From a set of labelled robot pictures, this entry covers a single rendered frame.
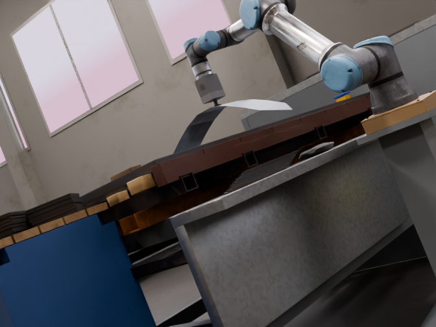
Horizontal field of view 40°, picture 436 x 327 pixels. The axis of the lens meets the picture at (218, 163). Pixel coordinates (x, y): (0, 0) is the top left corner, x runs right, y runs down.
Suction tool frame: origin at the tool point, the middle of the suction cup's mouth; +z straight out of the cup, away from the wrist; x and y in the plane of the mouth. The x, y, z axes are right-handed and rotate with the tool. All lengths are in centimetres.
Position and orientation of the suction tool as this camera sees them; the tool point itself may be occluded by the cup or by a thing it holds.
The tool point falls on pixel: (218, 110)
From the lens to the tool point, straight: 250.3
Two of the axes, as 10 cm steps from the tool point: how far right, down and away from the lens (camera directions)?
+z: 3.8, 9.3, -0.4
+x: 6.7, -3.0, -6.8
